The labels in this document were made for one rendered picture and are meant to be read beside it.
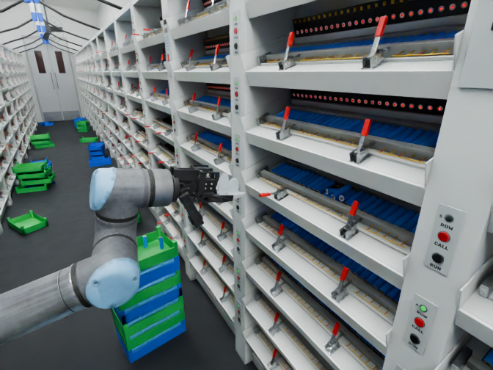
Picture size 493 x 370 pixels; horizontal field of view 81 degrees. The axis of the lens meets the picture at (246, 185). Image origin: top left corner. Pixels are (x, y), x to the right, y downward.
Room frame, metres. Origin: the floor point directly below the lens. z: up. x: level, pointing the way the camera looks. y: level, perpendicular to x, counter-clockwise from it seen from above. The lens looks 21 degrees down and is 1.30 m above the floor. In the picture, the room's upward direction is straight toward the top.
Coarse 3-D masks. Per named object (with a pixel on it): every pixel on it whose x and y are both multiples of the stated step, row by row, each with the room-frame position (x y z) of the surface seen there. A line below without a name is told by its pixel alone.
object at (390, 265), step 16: (272, 160) 1.04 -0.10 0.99; (256, 176) 1.01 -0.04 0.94; (256, 192) 0.92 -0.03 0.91; (272, 208) 0.86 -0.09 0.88; (288, 208) 0.77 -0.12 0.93; (304, 208) 0.75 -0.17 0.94; (304, 224) 0.72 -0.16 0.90; (320, 224) 0.67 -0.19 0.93; (336, 224) 0.66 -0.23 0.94; (336, 240) 0.62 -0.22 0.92; (352, 240) 0.59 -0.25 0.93; (368, 240) 0.58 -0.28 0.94; (384, 240) 0.57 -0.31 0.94; (352, 256) 0.58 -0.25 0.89; (368, 256) 0.54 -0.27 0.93; (384, 256) 0.53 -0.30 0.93; (400, 256) 0.52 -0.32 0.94; (384, 272) 0.51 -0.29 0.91; (400, 272) 0.48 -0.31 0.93; (400, 288) 0.48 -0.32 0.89
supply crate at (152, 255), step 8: (152, 232) 1.30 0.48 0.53; (160, 232) 1.31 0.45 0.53; (152, 240) 1.30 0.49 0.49; (168, 240) 1.25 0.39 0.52; (144, 248) 1.23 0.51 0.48; (152, 248) 1.23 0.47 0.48; (168, 248) 1.23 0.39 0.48; (176, 248) 1.17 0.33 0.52; (144, 256) 1.17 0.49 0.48; (152, 256) 1.10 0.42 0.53; (160, 256) 1.12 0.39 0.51; (168, 256) 1.15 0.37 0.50; (144, 264) 1.07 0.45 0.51; (152, 264) 1.10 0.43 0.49
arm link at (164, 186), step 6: (156, 174) 0.63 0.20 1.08; (162, 174) 0.63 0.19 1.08; (168, 174) 0.64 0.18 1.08; (156, 180) 0.61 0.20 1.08; (162, 180) 0.62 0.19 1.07; (168, 180) 0.63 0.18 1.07; (156, 186) 0.60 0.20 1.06; (162, 186) 0.61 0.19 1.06; (168, 186) 0.62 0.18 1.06; (156, 192) 0.60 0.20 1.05; (162, 192) 0.61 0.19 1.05; (168, 192) 0.61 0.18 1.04; (156, 198) 0.60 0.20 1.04; (162, 198) 0.61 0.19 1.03; (168, 198) 0.61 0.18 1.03; (156, 204) 0.61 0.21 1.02; (162, 204) 0.62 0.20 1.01; (168, 204) 0.62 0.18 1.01
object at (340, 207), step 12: (276, 180) 0.92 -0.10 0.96; (288, 180) 0.88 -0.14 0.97; (300, 192) 0.82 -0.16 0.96; (312, 192) 0.78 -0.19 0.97; (324, 204) 0.74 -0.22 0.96; (336, 204) 0.70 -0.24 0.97; (348, 216) 0.67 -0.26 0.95; (360, 216) 0.64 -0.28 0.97; (372, 216) 0.63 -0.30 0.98; (384, 228) 0.58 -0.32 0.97; (396, 228) 0.57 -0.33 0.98; (408, 240) 0.54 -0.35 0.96
